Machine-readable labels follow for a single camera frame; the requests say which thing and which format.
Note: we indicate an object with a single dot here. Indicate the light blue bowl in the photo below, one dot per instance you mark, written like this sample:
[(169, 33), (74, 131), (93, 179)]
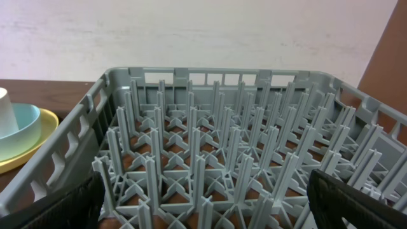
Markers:
[(29, 131)]

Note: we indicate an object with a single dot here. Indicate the grey dishwasher rack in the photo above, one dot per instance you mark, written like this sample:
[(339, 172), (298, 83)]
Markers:
[(217, 148)]

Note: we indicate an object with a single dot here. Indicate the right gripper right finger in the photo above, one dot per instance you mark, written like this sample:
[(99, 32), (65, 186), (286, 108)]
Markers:
[(332, 201)]

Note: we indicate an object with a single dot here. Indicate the yellow plate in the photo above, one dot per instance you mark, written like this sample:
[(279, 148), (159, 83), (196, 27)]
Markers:
[(49, 123)]

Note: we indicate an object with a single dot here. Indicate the white cup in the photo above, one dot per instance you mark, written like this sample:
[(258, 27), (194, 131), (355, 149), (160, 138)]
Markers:
[(8, 121)]

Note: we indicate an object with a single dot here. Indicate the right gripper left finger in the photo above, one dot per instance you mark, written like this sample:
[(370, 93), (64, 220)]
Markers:
[(75, 206)]

